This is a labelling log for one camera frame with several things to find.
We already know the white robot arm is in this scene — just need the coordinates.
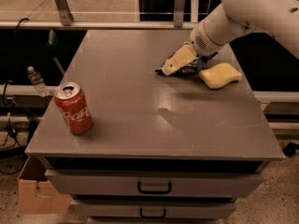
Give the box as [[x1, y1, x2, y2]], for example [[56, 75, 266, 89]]
[[161, 0, 299, 76]]

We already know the grey drawer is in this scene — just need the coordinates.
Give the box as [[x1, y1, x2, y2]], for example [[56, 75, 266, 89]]
[[46, 169, 263, 198], [72, 200, 235, 219]]

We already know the grey drawer cabinet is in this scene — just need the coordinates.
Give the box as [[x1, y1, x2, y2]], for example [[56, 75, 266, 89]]
[[27, 30, 283, 224]]

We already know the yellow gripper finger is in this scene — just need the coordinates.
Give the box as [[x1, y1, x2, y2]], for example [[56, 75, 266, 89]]
[[162, 43, 197, 76]]

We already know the black cable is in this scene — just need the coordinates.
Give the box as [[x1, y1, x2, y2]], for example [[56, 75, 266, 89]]
[[0, 17, 40, 175]]

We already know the red Coca-Cola can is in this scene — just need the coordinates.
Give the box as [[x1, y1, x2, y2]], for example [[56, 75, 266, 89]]
[[54, 82, 93, 134]]

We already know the metal bracket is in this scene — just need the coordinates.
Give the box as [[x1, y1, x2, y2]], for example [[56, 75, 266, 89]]
[[54, 0, 74, 26], [173, 0, 185, 28]]

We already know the left metal bracket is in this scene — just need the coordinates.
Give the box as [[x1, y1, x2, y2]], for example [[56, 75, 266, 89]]
[[54, 0, 74, 26]]

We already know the blue chip bag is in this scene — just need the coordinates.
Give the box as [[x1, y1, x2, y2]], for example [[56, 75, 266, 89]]
[[154, 51, 219, 77]]

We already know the lower grey drawer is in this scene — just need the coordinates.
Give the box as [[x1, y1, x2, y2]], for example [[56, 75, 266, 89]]
[[72, 200, 235, 219]]

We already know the brown cardboard box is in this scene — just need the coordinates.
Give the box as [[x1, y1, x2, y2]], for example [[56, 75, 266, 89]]
[[18, 157, 71, 215]]

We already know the green handled tool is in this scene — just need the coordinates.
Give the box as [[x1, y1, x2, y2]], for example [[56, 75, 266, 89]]
[[47, 29, 65, 75]]

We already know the yellow sponge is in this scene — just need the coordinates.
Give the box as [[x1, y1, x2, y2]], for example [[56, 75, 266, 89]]
[[199, 63, 242, 90]]

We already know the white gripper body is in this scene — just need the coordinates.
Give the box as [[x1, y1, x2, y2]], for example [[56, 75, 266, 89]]
[[190, 21, 224, 56]]

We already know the upper grey drawer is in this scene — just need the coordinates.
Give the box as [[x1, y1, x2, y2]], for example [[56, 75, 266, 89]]
[[46, 169, 263, 198]]

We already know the clear plastic water bottle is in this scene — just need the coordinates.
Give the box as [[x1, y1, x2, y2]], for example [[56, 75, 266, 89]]
[[27, 66, 49, 97]]

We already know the middle metal bracket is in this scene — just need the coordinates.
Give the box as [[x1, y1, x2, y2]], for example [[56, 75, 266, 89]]
[[173, 0, 185, 28]]

